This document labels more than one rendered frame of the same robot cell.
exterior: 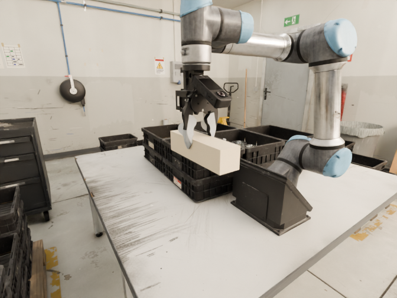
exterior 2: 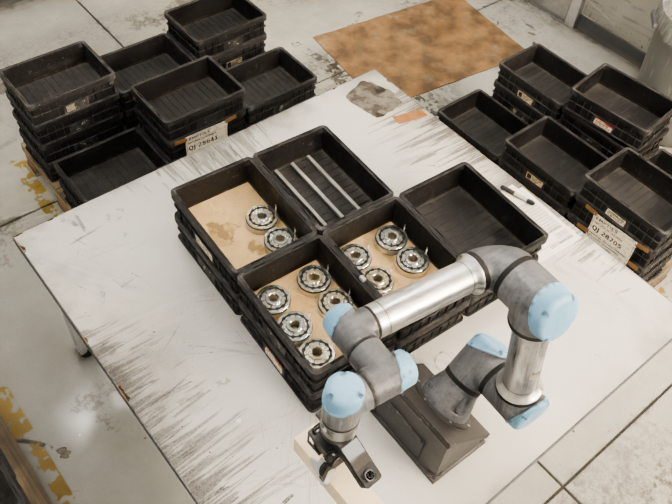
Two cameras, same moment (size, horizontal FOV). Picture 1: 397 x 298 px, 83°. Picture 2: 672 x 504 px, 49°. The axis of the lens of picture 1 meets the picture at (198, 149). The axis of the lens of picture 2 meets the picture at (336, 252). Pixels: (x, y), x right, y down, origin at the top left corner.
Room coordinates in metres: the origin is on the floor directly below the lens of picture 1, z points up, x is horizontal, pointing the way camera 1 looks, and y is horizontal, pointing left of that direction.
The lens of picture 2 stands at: (-0.04, 0.16, 2.62)
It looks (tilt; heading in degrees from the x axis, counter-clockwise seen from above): 51 degrees down; 350
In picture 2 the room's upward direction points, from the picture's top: 6 degrees clockwise
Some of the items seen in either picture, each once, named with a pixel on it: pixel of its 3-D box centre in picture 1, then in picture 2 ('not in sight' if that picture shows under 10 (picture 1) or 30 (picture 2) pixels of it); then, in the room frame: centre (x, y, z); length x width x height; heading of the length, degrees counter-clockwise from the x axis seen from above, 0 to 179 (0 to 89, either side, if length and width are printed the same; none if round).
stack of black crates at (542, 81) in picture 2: not in sight; (539, 100); (2.78, -1.28, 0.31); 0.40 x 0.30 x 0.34; 34
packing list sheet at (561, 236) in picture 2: not in sight; (528, 221); (1.64, -0.82, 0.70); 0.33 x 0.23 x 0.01; 34
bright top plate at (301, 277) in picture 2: not in sight; (313, 278); (1.29, -0.01, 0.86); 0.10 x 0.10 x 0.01
